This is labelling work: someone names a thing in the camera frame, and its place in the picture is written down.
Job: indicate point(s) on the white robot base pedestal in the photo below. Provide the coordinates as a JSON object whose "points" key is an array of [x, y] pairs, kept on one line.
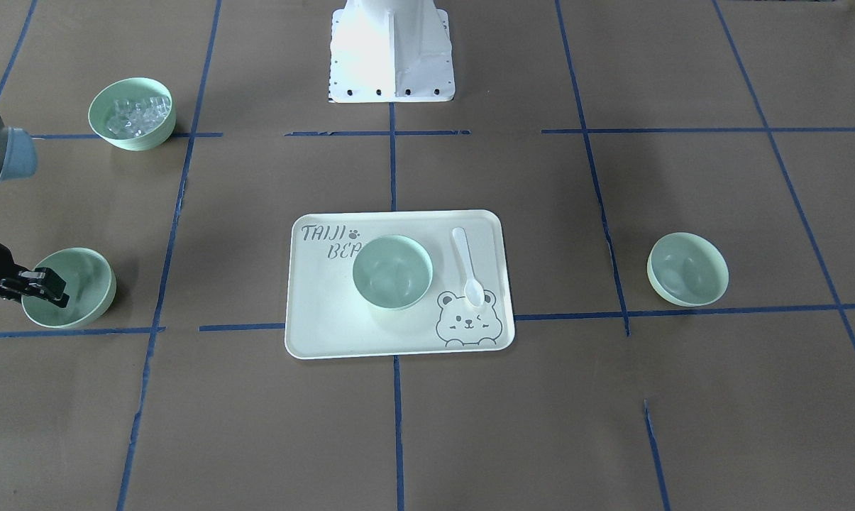
{"points": [[390, 52]]}

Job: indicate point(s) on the green bowl on tray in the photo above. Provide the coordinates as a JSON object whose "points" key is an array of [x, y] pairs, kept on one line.
{"points": [[393, 272]]}

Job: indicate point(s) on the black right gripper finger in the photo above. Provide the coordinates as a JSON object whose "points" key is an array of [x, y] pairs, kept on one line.
{"points": [[42, 281], [60, 301]]}

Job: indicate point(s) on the cream tray with bear print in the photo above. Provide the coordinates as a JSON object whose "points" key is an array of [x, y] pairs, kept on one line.
{"points": [[326, 317]]}

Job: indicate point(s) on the green bowl with ice cubes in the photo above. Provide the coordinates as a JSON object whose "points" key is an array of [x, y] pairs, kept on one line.
{"points": [[135, 114]]}

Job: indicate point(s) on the white plastic spoon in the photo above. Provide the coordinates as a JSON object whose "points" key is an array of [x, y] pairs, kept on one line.
{"points": [[473, 290]]}

